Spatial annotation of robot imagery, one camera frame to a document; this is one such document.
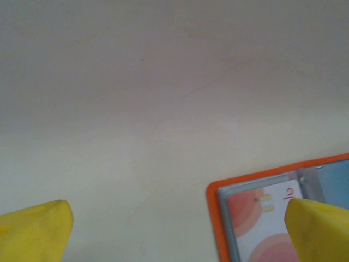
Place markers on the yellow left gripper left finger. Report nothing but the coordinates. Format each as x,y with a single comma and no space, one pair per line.
32,234

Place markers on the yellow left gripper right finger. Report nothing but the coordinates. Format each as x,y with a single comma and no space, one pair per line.
321,234

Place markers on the white card red circles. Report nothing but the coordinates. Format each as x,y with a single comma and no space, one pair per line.
245,218

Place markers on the orange card holder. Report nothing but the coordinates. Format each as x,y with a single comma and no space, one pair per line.
212,223

